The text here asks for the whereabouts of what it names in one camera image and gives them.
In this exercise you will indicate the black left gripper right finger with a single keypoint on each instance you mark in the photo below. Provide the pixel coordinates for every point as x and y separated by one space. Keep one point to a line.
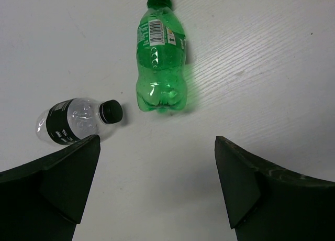
265 201

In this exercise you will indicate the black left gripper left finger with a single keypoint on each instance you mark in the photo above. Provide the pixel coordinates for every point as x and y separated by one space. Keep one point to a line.
45 198

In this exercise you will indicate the green plastic bottle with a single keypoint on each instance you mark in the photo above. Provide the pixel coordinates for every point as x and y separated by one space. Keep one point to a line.
161 59

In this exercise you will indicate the black cap clear bottle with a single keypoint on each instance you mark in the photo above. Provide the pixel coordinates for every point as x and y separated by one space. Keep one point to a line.
72 120

